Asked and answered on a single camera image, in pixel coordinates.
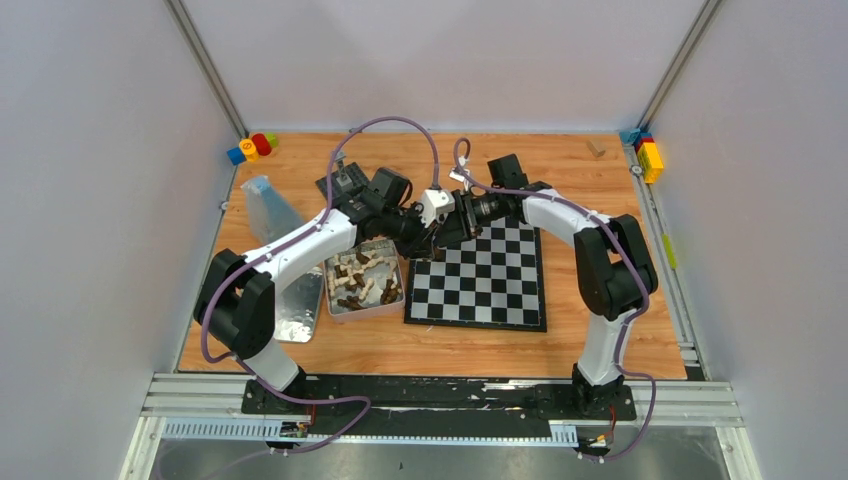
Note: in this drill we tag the grey lego baseplate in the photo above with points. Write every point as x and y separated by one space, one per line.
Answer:
348 180

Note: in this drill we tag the aluminium frame rail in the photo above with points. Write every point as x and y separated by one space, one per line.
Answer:
191 426

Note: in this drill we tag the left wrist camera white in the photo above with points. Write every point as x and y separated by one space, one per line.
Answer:
436 205

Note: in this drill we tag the stacked coloured bricks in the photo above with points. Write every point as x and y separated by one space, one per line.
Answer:
647 153

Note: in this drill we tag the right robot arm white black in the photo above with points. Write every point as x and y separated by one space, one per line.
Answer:
615 273

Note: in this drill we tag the silver tin lid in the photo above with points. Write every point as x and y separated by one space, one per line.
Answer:
297 307

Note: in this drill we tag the pink tin box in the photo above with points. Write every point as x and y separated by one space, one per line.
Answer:
364 282

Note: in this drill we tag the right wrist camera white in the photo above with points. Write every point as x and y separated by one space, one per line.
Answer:
459 172

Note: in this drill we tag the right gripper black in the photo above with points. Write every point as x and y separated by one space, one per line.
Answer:
456 226

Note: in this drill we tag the coloured toy blocks cluster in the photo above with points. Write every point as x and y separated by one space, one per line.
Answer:
253 148

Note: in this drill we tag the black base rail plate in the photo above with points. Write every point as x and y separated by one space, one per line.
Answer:
435 406

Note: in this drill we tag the small wooden block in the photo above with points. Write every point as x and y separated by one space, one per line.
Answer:
596 147

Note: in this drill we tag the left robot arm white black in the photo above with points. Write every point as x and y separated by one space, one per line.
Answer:
237 301

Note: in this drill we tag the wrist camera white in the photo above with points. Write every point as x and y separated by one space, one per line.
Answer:
459 172
436 205

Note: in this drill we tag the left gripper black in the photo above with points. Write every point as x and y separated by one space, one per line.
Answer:
419 238

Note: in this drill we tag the folding chess board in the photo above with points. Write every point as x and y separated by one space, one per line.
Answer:
493 281

